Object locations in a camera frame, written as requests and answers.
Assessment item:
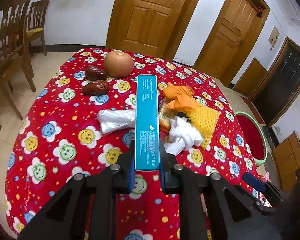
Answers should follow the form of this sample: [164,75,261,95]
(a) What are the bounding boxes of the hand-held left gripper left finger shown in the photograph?
[17,140,137,240]

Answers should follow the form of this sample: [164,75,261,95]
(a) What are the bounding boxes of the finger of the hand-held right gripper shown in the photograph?
[234,184,274,215]
[242,172,283,207]

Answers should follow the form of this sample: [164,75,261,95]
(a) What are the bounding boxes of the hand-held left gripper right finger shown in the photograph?
[159,141,280,240]

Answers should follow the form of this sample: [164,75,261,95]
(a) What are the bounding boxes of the green bin with red liner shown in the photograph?
[234,111,268,167]

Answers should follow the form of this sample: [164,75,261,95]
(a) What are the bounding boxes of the white cloth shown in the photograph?
[164,117,204,157]

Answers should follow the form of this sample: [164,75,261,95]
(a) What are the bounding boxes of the clear plastic bag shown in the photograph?
[97,109,137,136]

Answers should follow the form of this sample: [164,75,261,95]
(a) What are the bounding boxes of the teal cardboard box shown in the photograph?
[134,74,161,172]

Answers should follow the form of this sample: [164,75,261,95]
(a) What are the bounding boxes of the orange plastic bag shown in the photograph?
[162,84,202,111]

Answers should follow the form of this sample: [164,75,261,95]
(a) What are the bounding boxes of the wooden cabinet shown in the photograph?
[271,131,300,193]

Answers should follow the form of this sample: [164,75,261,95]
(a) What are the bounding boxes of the clear snack packet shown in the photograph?
[159,102,177,132]

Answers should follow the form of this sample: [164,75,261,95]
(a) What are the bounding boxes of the yellow foam fruit net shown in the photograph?
[186,106,220,150]

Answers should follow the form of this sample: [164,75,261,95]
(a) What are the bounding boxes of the red flower printed tablecloth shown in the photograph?
[4,47,259,240]

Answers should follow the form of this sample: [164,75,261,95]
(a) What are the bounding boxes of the dried red date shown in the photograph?
[82,80,110,96]
[85,65,108,81]

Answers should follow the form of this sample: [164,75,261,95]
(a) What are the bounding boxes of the low wooden door panel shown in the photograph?
[232,57,268,98]

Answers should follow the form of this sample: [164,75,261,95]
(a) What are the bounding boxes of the apple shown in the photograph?
[104,50,134,78]

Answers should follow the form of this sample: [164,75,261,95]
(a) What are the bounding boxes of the wooden door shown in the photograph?
[105,0,208,60]
[194,0,270,87]

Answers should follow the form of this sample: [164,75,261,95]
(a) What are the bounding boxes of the wooden chair with yellow cushion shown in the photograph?
[25,0,52,57]

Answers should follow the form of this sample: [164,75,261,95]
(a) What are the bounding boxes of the dark doorway with wooden frame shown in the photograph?
[249,37,300,128]

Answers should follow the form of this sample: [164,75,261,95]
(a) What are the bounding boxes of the wall electrical box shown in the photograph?
[268,26,280,47]

